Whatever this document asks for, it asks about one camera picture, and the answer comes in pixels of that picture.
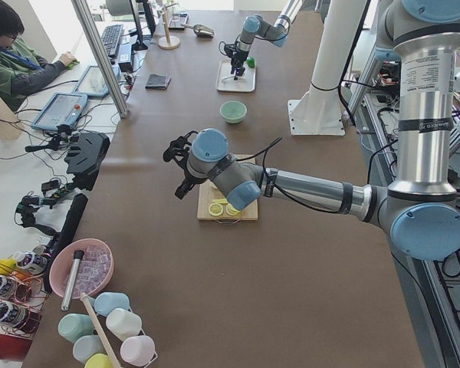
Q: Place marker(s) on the metal cylinder tube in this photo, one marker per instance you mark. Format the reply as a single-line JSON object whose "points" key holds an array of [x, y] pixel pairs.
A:
{"points": [[66, 301]]}

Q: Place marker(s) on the yellow plastic knife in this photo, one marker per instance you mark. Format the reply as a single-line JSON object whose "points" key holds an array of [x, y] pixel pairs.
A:
{"points": [[220, 201]]}

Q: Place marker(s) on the mint green cup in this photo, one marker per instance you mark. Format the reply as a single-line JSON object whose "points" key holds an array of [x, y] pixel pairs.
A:
{"points": [[74, 326]]}

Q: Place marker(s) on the green lime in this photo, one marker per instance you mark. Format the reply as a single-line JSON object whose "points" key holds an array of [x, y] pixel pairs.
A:
{"points": [[250, 61]]}

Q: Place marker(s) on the black keyboard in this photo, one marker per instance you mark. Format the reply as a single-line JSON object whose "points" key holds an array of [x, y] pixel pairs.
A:
{"points": [[110, 38]]}

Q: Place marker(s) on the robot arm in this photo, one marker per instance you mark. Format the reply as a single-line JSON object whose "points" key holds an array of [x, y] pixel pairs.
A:
{"points": [[256, 27], [296, 153]]}

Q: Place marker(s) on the black plastic bracket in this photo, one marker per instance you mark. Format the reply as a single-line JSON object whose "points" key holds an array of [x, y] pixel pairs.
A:
{"points": [[84, 158]]}

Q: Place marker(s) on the white cup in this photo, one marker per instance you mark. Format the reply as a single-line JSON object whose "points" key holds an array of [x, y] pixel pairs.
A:
{"points": [[123, 323]]}

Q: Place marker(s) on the light blue cup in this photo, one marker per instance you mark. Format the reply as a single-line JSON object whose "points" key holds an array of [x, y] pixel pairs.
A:
{"points": [[108, 301]]}

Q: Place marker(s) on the white rabbit tray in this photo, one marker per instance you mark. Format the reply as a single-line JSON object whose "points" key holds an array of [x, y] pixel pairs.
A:
{"points": [[228, 82]]}

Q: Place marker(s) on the pink cup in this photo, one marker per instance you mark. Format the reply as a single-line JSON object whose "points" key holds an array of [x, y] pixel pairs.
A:
{"points": [[138, 351]]}

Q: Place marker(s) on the pale blue cup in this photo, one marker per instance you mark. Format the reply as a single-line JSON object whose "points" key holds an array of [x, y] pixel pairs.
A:
{"points": [[87, 346]]}

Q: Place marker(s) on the wooden cup rack stick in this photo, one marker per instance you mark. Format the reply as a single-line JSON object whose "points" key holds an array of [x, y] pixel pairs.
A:
{"points": [[100, 331]]}

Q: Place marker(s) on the wooden cutting board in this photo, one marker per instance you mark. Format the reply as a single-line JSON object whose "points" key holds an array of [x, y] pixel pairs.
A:
{"points": [[249, 211]]}

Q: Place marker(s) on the mint green bowl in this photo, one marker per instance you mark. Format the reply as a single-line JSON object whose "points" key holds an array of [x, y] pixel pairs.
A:
{"points": [[233, 111]]}

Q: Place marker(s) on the single lemon slice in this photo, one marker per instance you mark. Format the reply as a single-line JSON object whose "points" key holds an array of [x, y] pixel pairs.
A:
{"points": [[215, 209]]}

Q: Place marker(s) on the black long bar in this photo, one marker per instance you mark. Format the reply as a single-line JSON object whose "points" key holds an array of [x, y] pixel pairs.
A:
{"points": [[65, 236]]}

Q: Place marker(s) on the wooden stand with base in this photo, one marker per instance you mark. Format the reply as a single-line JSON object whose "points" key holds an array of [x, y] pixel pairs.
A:
{"points": [[168, 42]]}

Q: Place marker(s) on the grey folded cloth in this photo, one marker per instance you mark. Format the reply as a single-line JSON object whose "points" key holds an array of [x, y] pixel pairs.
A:
{"points": [[157, 81]]}

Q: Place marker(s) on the stacked lemon slice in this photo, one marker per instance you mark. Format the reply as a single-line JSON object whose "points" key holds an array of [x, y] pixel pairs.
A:
{"points": [[230, 210]]}

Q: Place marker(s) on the copper wire bottle rack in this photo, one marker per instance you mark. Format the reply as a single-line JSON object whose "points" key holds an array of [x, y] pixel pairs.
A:
{"points": [[21, 300]]}

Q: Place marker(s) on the yellow cup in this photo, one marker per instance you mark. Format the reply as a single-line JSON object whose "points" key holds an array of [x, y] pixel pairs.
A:
{"points": [[98, 360]]}

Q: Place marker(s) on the blue teach pendant tablet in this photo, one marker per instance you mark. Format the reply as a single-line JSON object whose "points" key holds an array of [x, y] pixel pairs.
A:
{"points": [[61, 109]]}

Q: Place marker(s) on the metal scoop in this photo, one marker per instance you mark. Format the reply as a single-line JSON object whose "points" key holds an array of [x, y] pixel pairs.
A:
{"points": [[200, 30]]}

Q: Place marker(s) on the person in green jacket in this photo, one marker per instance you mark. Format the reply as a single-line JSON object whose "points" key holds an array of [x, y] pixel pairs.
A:
{"points": [[22, 71]]}

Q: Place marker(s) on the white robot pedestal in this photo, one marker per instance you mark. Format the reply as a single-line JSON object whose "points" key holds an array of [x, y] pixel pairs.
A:
{"points": [[318, 112]]}

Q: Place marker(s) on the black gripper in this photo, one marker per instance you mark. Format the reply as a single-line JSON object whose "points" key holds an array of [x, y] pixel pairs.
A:
{"points": [[237, 58], [188, 178]]}

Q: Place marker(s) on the aluminium frame post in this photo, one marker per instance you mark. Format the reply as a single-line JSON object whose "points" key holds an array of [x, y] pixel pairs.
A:
{"points": [[92, 35]]}

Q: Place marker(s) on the pink bowl with cubes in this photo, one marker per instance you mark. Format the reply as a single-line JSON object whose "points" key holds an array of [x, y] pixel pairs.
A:
{"points": [[94, 272]]}

